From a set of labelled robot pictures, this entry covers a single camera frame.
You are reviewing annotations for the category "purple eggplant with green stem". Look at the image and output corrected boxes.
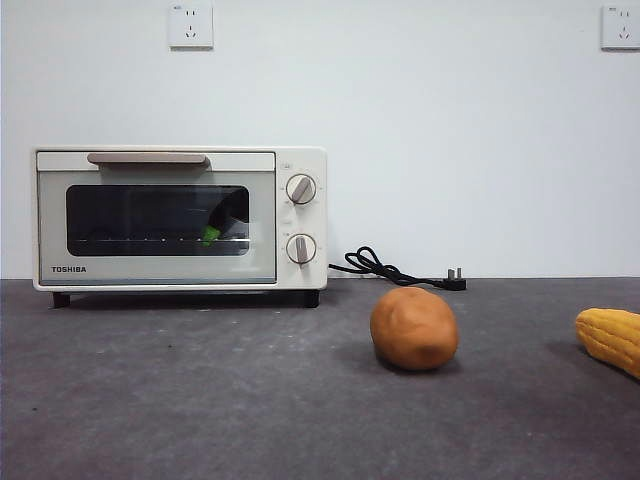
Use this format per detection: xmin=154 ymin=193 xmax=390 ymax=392
xmin=200 ymin=192 xmax=247 ymax=248

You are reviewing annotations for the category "glass oven door with handle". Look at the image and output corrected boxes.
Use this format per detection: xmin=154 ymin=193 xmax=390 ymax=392
xmin=35 ymin=151 xmax=278 ymax=288

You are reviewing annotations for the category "round oven knob, upright grip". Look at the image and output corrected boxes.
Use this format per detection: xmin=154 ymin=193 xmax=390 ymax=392
xmin=284 ymin=233 xmax=317 ymax=266

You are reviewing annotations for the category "white Toshiba toaster oven body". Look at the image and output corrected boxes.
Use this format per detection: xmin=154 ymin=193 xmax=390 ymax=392
xmin=32 ymin=145 xmax=330 ymax=309

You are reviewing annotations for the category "round oven knob, slanted grip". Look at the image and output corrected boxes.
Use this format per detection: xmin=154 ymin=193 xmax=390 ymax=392
xmin=284 ymin=173 xmax=317 ymax=206

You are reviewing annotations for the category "brown potato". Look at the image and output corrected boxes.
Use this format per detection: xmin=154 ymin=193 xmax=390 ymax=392
xmin=369 ymin=285 xmax=460 ymax=372

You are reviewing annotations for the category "yellow corn cob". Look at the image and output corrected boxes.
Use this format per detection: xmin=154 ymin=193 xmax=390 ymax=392
xmin=574 ymin=307 xmax=640 ymax=380

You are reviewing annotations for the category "black power cord with plug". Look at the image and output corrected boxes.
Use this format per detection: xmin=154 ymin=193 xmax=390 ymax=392
xmin=327 ymin=245 xmax=469 ymax=292

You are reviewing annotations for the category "metal wire oven rack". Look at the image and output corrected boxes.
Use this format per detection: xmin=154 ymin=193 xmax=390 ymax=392
xmin=74 ymin=234 xmax=251 ymax=246

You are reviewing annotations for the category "white wall socket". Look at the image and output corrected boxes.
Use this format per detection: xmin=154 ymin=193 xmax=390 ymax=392
xmin=168 ymin=2 xmax=215 ymax=51
xmin=600 ymin=4 xmax=640 ymax=52

